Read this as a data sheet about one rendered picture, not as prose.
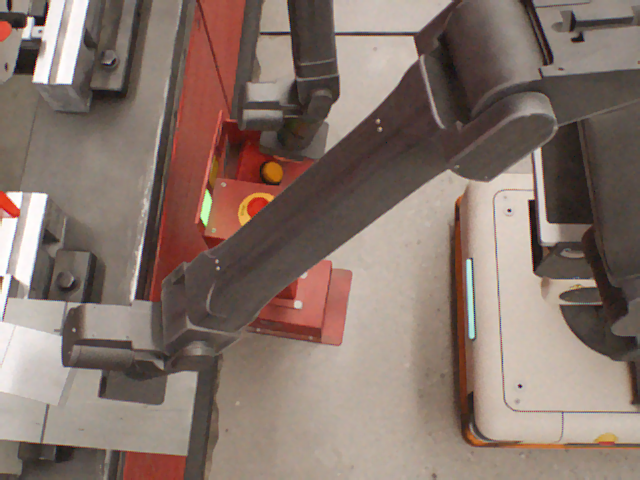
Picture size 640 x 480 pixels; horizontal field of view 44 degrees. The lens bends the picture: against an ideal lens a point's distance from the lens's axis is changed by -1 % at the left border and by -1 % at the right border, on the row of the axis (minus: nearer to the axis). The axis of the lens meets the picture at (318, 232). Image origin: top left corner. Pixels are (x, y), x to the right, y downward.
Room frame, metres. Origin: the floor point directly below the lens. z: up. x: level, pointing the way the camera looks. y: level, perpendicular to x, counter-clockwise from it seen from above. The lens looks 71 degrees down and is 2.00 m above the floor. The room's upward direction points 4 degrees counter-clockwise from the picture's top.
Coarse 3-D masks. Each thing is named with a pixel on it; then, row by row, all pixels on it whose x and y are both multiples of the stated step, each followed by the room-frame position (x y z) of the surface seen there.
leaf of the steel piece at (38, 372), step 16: (16, 336) 0.23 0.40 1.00; (32, 336) 0.23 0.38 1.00; (48, 336) 0.23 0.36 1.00; (16, 352) 0.21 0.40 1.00; (32, 352) 0.21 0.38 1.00; (48, 352) 0.21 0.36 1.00; (16, 368) 0.19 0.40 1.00; (32, 368) 0.19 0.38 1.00; (48, 368) 0.19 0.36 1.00; (64, 368) 0.18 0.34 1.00; (0, 384) 0.17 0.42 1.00; (16, 384) 0.17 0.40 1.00; (32, 384) 0.17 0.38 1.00; (48, 384) 0.17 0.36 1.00; (64, 384) 0.16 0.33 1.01; (48, 400) 0.15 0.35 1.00; (64, 400) 0.14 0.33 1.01
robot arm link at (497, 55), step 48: (480, 0) 0.28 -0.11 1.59; (528, 0) 0.28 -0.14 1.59; (576, 0) 0.28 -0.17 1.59; (624, 0) 0.28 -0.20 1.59; (480, 48) 0.25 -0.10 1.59; (528, 48) 0.24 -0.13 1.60; (576, 48) 0.24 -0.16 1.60; (624, 48) 0.24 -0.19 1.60; (480, 96) 0.22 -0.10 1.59; (576, 96) 0.22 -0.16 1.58; (624, 96) 0.22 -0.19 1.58; (624, 144) 0.22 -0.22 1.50; (624, 192) 0.21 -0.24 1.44; (624, 240) 0.19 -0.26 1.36; (624, 288) 0.16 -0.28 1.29
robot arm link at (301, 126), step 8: (288, 112) 0.52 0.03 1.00; (296, 112) 0.52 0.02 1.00; (288, 120) 0.53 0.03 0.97; (296, 120) 0.52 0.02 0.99; (304, 120) 0.51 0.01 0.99; (312, 120) 0.51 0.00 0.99; (320, 120) 0.51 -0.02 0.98; (288, 128) 0.52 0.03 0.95; (296, 128) 0.51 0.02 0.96; (304, 128) 0.51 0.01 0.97; (312, 128) 0.51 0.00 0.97; (304, 136) 0.51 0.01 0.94
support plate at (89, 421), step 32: (32, 320) 0.25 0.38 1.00; (96, 384) 0.16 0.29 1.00; (192, 384) 0.15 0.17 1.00; (0, 416) 0.13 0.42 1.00; (32, 416) 0.13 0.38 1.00; (64, 416) 0.12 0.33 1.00; (96, 416) 0.12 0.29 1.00; (128, 416) 0.12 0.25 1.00; (160, 416) 0.12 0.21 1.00; (192, 416) 0.11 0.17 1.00; (128, 448) 0.08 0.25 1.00; (160, 448) 0.08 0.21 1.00
